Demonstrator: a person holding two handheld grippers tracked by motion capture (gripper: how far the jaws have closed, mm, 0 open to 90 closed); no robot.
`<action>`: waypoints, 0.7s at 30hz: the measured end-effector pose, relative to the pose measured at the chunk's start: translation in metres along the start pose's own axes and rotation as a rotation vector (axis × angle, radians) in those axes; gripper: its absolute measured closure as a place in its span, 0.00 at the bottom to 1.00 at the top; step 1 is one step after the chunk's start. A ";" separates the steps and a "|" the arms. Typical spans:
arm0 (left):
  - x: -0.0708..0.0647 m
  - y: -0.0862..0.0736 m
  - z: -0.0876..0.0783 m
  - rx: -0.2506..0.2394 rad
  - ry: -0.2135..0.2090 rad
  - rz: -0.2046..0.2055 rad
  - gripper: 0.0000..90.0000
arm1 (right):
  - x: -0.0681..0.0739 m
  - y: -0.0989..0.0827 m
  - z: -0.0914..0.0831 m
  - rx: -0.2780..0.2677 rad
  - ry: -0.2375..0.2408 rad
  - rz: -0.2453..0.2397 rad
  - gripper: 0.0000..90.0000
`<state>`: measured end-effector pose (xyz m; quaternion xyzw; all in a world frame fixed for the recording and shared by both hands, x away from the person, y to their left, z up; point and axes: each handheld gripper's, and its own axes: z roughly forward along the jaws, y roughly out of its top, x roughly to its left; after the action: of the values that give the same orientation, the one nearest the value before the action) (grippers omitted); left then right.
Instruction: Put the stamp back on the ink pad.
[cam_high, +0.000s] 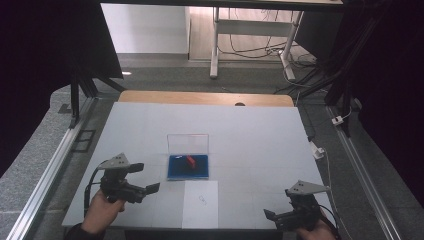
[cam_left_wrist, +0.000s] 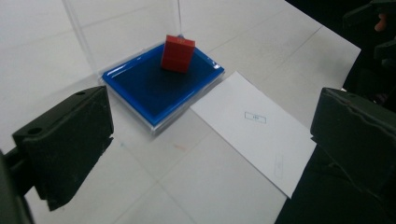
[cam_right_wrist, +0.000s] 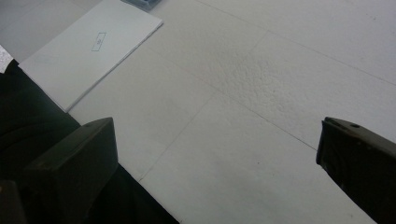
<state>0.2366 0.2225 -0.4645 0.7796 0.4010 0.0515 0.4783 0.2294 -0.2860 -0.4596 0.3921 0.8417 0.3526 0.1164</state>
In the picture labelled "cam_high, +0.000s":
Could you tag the white paper sheet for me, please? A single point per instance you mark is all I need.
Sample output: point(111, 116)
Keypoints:
point(200, 213)

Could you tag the person's left hand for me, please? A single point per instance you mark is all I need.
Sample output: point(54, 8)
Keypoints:
point(98, 213)

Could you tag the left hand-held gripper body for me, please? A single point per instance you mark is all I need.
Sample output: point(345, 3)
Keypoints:
point(116, 188)

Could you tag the black metal stand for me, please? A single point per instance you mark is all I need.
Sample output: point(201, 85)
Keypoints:
point(81, 86)
point(336, 80)

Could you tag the black rectangular floor bracket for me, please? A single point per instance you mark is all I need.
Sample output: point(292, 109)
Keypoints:
point(83, 141)

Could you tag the wooden table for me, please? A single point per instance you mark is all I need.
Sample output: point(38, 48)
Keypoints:
point(200, 97)

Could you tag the white table board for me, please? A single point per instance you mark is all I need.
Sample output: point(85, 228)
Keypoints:
point(233, 133)

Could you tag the black curtain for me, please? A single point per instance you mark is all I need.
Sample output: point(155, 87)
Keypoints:
point(390, 66)
point(50, 50)

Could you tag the aluminium rail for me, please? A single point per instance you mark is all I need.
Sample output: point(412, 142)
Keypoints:
point(363, 173)
point(50, 166)

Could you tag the white desk frame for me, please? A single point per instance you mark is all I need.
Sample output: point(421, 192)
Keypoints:
point(250, 27)

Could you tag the small white plug adapter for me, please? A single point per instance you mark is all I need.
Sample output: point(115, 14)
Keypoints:
point(337, 120)

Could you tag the white cabinet panel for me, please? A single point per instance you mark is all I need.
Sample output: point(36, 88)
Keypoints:
point(145, 28)

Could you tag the red stamp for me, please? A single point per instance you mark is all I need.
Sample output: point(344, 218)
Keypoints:
point(190, 160)

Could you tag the white power strip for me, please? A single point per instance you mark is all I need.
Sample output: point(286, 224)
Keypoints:
point(317, 150)

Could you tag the person's right hand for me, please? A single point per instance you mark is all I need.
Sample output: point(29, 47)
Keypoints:
point(318, 234)

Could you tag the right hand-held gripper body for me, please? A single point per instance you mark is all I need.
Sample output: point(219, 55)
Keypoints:
point(300, 216)

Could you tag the clear box with blue base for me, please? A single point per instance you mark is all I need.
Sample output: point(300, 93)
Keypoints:
point(188, 171)

